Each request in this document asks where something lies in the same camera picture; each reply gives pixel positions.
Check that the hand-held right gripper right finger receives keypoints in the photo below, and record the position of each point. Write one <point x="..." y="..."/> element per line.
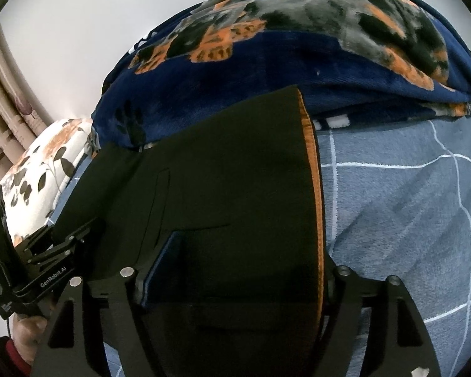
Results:
<point x="345" y="294"/>

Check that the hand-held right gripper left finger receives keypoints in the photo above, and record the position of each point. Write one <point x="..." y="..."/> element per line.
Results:
<point x="163" y="263"/>

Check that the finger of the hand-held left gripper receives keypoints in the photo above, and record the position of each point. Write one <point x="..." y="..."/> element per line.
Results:
<point x="59" y="253"/>
<point x="62" y="235"/>

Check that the black pants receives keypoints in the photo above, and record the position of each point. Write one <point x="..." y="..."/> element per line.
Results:
<point x="227" y="188"/>

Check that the person's left forearm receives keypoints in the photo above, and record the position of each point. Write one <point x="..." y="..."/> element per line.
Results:
<point x="11" y="359"/>

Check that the person's left hand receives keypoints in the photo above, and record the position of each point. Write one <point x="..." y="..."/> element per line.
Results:
<point x="29" y="333"/>

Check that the white floral pillow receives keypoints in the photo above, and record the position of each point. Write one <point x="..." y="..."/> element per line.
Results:
<point x="35" y="165"/>

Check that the blue grid bedsheet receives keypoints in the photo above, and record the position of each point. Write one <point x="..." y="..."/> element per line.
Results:
<point x="396" y="224"/>

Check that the beige curtain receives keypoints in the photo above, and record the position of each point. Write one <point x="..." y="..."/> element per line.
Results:
<point x="0" y="98"/>

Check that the navy dog-print blanket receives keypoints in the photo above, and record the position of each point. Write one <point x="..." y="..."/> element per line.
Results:
<point x="259" y="70"/>

